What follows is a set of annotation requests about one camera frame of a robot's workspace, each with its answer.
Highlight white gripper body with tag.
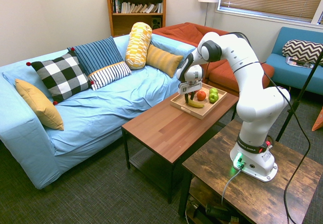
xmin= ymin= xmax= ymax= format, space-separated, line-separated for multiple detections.
xmin=178 ymin=80 xmax=203 ymax=95

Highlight yellow banana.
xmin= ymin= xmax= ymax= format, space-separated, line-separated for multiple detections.
xmin=187 ymin=99 xmax=205 ymax=108

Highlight light wooden tray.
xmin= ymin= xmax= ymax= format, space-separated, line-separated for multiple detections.
xmin=170 ymin=82 xmax=228 ymax=121

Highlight orange red sofa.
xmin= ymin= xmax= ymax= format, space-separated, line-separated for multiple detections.
xmin=152 ymin=22 xmax=276 ymax=96

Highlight mustard striped pillow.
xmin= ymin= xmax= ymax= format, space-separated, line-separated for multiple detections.
xmin=145 ymin=43 xmax=184 ymax=79

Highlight yellow patterned bolster pillow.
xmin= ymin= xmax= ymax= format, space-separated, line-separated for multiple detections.
xmin=124 ymin=22 xmax=153 ymax=71

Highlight small black speaker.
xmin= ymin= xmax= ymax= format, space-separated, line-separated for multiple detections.
xmin=151 ymin=17 xmax=163 ymax=30

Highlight white navy striped pillow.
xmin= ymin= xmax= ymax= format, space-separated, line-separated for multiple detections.
xmin=87 ymin=61 xmax=132 ymax=91

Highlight wooden bookshelf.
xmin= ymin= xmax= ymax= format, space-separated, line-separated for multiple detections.
xmin=103 ymin=0 xmax=169 ymax=38

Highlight light blue sofa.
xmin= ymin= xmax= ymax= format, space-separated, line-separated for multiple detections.
xmin=0 ymin=33 xmax=198 ymax=192

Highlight row of leaning books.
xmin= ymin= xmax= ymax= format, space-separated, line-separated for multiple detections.
xmin=121 ymin=2 xmax=164 ymax=14

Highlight blue striped pillow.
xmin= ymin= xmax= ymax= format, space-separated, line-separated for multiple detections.
xmin=67 ymin=36 xmax=125 ymax=77

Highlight teal blue couch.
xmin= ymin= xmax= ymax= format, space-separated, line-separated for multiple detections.
xmin=264 ymin=26 xmax=323 ymax=96

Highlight magazine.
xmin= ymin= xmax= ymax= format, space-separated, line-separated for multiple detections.
xmin=285 ymin=56 xmax=315 ymax=69

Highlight dark upright books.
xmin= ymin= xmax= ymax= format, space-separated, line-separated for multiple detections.
xmin=112 ymin=0 xmax=123 ymax=14

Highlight black device under table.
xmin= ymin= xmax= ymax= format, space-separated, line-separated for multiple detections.
xmin=205 ymin=203 xmax=232 ymax=220

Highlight rustic brown robot stand table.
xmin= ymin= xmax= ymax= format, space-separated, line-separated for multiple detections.
xmin=181 ymin=119 xmax=323 ymax=224

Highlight black white chevron pillow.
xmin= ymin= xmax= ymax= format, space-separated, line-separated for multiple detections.
xmin=282 ymin=39 xmax=323 ymax=66

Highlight black white checkered pillow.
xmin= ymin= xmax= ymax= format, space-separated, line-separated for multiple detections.
xmin=26 ymin=47 xmax=95 ymax=106

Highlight orange cushion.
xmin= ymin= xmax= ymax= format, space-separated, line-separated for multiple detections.
xmin=311 ymin=106 xmax=323 ymax=133

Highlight plain mustard pillow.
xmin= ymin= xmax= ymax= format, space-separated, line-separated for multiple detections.
xmin=15 ymin=78 xmax=65 ymax=132

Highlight wooden coffee table black frame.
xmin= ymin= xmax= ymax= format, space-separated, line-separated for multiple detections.
xmin=121 ymin=89 xmax=239 ymax=204

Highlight grey cable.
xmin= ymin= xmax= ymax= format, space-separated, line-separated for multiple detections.
xmin=221 ymin=167 xmax=243 ymax=206

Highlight black camera stand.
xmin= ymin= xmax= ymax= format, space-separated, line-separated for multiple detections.
xmin=275 ymin=54 xmax=323 ymax=143

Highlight black cable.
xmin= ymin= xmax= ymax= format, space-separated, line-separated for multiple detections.
xmin=233 ymin=31 xmax=311 ymax=224

